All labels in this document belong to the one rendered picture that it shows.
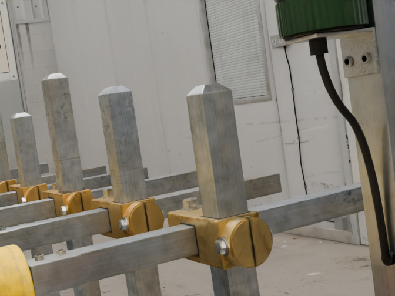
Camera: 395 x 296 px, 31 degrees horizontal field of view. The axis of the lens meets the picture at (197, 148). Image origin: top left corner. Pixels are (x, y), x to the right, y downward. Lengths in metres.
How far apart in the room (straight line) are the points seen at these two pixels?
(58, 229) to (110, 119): 0.16
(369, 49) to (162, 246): 0.33
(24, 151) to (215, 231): 0.76
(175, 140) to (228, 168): 6.02
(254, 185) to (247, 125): 4.52
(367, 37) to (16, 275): 0.37
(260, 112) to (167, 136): 1.68
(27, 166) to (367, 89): 0.99
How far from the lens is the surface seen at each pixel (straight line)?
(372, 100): 0.50
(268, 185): 1.09
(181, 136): 6.59
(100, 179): 1.50
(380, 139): 0.50
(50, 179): 1.72
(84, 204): 1.15
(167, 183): 1.28
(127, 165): 0.93
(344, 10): 0.46
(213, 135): 0.70
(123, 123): 0.93
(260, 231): 0.70
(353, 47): 0.51
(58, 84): 1.16
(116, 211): 0.94
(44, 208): 1.20
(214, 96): 0.70
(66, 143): 1.16
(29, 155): 1.40
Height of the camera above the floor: 1.09
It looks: 4 degrees down
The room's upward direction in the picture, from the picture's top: 8 degrees counter-clockwise
